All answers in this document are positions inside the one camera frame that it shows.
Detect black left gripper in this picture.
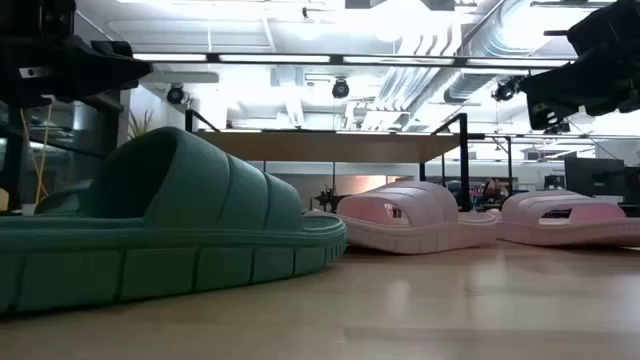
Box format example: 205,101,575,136
0,34,154,114

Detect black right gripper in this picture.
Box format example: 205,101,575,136
519,12,640,132

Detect pale pink rubber slide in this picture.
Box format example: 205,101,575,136
494,188,640,248
303,179,500,255

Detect teal green rubber slide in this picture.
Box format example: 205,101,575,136
0,125,349,315

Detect green potted plant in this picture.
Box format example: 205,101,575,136
127,108,154,140

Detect large black computer monitor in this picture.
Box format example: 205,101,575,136
564,157,626,199

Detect long linear ceiling light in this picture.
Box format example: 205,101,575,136
132,52,576,70

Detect small black device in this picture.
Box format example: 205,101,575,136
309,185,347,212

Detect black metal desk frame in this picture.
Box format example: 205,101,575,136
469,133,515,194

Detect yellow cable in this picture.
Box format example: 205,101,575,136
19,99,54,207

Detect wooden shelf black metal frame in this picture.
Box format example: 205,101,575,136
184,108,472,214

